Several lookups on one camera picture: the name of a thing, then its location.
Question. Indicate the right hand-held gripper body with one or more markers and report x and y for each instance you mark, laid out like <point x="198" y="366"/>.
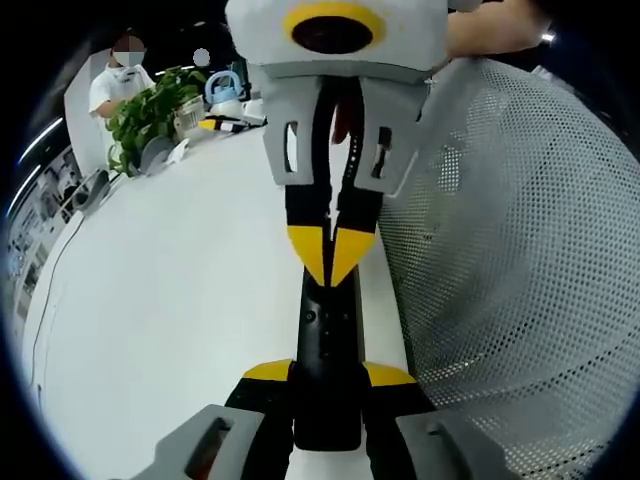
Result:
<point x="400" y="45"/>

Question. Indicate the person's right hand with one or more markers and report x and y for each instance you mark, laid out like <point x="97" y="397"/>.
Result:
<point x="342" y="120"/>

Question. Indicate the black remote control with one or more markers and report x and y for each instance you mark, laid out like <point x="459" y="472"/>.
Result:
<point x="327" y="350"/>

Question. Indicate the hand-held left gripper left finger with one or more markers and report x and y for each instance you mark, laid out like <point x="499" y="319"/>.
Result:
<point x="265" y="425"/>

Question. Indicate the blue and white water jug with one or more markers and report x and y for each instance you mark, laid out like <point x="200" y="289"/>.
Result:
<point x="222" y="95"/>

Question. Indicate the grey mesh office chair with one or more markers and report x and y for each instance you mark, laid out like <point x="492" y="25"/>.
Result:
<point x="500" y="250"/>

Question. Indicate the green potted plant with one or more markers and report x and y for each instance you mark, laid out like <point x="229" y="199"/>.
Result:
<point x="145" y="110"/>

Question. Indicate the spare hand-held gripper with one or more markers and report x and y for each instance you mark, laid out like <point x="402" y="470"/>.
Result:
<point x="225" y="125"/>

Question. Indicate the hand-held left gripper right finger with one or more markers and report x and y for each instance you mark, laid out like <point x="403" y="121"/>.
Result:
<point x="395" y="400"/>

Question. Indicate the grey neck massager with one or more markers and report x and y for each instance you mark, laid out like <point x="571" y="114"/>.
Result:
<point x="95" y="190"/>
<point x="155" y="152"/>

